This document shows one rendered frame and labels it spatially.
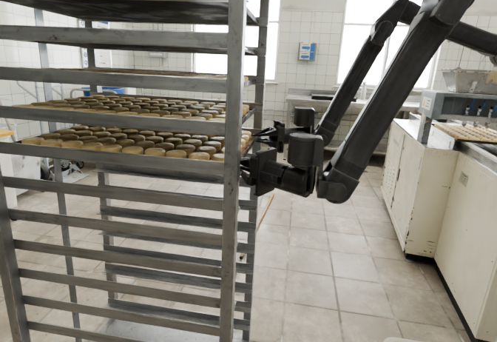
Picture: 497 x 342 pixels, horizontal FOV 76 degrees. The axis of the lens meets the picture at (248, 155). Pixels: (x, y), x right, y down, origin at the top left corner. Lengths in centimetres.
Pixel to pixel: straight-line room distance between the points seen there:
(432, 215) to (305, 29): 350
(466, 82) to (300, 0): 334
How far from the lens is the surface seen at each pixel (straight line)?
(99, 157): 82
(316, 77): 512
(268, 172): 67
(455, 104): 235
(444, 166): 233
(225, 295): 83
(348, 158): 63
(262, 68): 108
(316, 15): 518
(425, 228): 246
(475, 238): 202
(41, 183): 95
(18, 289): 115
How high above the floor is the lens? 127
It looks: 16 degrees down
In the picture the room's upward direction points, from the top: 3 degrees clockwise
